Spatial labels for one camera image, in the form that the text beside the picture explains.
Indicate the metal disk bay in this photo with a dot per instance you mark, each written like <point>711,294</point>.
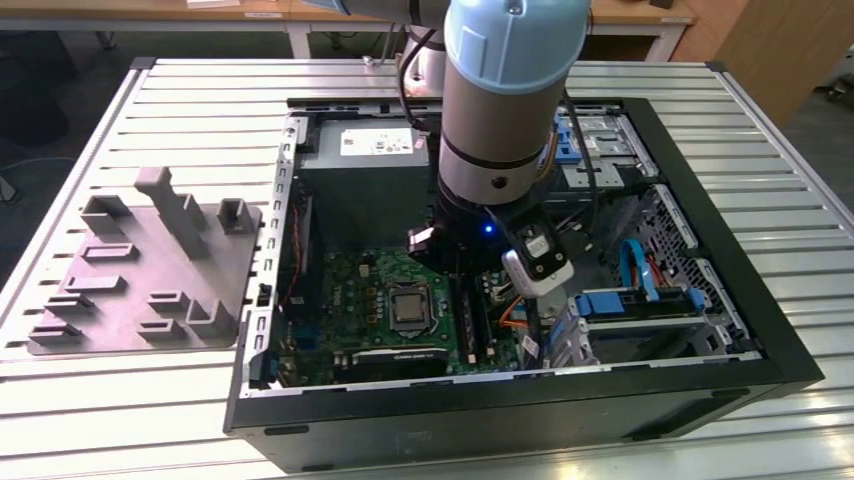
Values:
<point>647,324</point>

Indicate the black chair base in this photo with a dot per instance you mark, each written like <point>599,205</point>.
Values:
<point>842,89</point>

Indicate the grey power supply unit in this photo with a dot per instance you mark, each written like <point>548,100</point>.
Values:
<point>363,200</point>

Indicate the green motherboard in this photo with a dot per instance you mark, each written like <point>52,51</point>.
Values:
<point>347,280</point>

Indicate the black graphics card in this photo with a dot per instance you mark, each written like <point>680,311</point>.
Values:
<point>400,362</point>

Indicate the silver CPU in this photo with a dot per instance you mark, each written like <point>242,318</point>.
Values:
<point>409,309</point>

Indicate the blue drive bay latch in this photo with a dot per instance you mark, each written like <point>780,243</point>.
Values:
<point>565,145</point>

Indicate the CPU socket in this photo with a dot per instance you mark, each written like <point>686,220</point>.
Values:
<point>408,287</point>

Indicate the wooden desk white frame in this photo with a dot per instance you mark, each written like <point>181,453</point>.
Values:
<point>640,17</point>

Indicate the metal drive cage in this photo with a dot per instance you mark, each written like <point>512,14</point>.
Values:
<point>607,170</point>

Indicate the hard disk in blue carrier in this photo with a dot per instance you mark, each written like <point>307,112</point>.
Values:
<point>600,302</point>

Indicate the black PC case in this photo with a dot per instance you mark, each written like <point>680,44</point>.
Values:
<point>467,415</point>

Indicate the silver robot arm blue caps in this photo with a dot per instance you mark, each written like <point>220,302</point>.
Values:
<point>500,125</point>

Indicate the grey parts rack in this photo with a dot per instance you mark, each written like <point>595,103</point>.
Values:
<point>166,280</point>

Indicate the wooden cabinet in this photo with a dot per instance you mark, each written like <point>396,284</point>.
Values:
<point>780,50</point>

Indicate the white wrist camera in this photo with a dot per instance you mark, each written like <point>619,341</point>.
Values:
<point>533,287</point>

